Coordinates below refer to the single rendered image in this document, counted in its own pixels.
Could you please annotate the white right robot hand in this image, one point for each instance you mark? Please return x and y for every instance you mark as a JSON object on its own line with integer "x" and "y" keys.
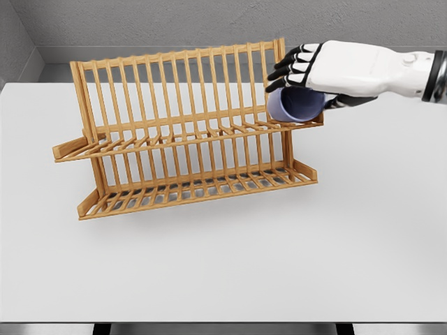
{"x": 338, "y": 66}

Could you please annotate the blue cup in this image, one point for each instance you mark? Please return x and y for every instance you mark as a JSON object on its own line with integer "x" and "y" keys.
{"x": 297, "y": 104}

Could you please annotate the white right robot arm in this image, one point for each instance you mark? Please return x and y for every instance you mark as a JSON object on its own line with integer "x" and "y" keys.
{"x": 415, "y": 75}

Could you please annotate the wooden two-tier dish rack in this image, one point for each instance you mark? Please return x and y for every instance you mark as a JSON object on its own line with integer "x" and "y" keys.
{"x": 188, "y": 132}

